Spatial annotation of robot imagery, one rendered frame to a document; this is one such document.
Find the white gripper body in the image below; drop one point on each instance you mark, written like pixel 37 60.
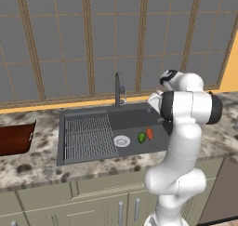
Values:
pixel 154 100

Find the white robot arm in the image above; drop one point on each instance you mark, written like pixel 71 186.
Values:
pixel 186 136

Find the dark grey sink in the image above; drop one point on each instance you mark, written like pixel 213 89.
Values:
pixel 133 119

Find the dark grey sink faucet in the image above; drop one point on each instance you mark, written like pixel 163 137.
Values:
pixel 117 90

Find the green produce item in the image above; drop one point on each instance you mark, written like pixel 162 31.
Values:
pixel 141 138

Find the white round sink drain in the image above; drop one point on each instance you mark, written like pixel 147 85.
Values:
pixel 121 141

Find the brown wooden tray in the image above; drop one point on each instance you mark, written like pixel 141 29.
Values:
pixel 14 139

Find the orange carrot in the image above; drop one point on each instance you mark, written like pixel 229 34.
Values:
pixel 149 133

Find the grey ribbed drain rack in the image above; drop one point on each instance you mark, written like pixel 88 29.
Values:
pixel 88 136

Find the wood framed window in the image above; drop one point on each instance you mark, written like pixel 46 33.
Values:
pixel 102 40

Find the beige cupboard door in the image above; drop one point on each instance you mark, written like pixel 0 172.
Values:
pixel 9 209
pixel 206 174
pixel 80 212
pixel 145 208

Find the beige false drawer front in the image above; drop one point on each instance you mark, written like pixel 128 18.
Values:
pixel 111 181

